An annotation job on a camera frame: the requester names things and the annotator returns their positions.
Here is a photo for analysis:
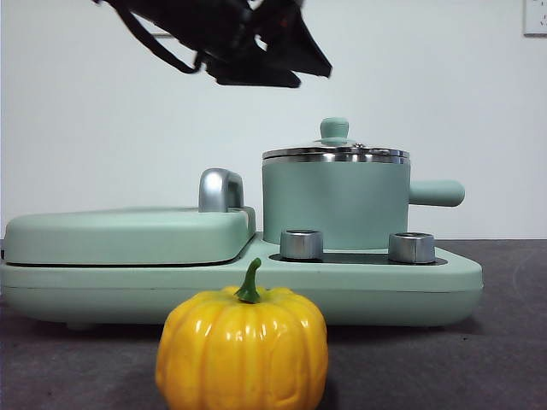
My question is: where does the mint green breakfast machine base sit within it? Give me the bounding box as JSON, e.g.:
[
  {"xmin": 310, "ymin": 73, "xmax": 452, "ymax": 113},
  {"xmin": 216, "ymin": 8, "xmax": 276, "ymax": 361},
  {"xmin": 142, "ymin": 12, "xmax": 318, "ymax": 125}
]
[{"xmin": 0, "ymin": 232, "xmax": 485, "ymax": 332}]

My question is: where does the yellow toy pumpkin green stem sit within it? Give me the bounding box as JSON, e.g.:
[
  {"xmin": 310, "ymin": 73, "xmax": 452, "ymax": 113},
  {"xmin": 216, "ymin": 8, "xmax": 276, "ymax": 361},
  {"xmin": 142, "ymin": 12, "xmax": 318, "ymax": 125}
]
[{"xmin": 155, "ymin": 257, "xmax": 330, "ymax": 410}]

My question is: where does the silver griddle cover handle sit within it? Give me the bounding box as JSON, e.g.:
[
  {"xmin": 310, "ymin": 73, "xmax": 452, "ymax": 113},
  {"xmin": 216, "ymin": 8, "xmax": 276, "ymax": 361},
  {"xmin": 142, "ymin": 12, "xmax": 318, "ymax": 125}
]
[{"xmin": 198, "ymin": 168, "xmax": 246, "ymax": 214}]

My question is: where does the mint green griddle cover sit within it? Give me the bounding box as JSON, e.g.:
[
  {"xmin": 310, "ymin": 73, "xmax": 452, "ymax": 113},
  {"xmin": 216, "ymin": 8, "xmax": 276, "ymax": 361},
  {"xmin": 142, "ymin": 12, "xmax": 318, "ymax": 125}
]
[{"xmin": 3, "ymin": 207, "xmax": 257, "ymax": 267}]

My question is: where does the white wall socket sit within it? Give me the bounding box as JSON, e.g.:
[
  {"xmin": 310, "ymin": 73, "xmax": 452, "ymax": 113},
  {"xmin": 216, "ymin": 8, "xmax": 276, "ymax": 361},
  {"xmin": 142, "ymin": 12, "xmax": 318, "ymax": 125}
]
[{"xmin": 523, "ymin": 0, "xmax": 547, "ymax": 38}]

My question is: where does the glass pot lid green knob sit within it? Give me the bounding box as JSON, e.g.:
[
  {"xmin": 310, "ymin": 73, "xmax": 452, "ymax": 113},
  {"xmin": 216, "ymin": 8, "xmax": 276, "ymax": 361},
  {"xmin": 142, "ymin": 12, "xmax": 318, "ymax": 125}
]
[{"xmin": 262, "ymin": 117, "xmax": 412, "ymax": 158}]

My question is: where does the silver control knob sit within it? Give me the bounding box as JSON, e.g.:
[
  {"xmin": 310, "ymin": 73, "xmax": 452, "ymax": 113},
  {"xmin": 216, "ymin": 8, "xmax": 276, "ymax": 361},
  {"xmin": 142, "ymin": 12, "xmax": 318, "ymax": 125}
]
[
  {"xmin": 387, "ymin": 232, "xmax": 437, "ymax": 264},
  {"xmin": 279, "ymin": 229, "xmax": 325, "ymax": 261}
]

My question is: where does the black cable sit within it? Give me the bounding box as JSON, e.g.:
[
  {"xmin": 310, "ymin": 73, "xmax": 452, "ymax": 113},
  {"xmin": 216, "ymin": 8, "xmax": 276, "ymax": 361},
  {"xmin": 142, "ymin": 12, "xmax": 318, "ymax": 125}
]
[{"xmin": 114, "ymin": 6, "xmax": 206, "ymax": 76}]

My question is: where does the mint green pot with handle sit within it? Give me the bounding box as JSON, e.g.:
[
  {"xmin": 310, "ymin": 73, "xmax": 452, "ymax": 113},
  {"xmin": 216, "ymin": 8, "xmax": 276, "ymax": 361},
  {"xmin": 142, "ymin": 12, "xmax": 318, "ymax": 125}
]
[{"xmin": 262, "ymin": 153, "xmax": 466, "ymax": 252}]

